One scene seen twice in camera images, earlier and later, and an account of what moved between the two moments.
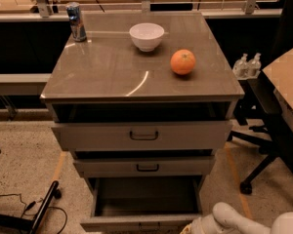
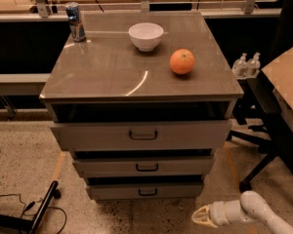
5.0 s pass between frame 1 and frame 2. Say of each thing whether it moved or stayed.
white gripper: moved
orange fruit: stayed
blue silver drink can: stayed
